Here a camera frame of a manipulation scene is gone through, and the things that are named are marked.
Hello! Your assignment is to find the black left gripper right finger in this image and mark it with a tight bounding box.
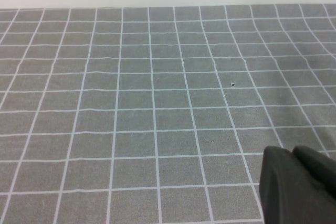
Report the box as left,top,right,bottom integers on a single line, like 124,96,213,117
291,145,336,198

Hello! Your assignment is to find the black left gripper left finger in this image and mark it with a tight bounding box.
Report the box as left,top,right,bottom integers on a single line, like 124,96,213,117
259,145,336,224

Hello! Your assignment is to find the grey white-grid tablecloth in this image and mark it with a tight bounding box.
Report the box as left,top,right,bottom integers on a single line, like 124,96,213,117
0,4,336,224

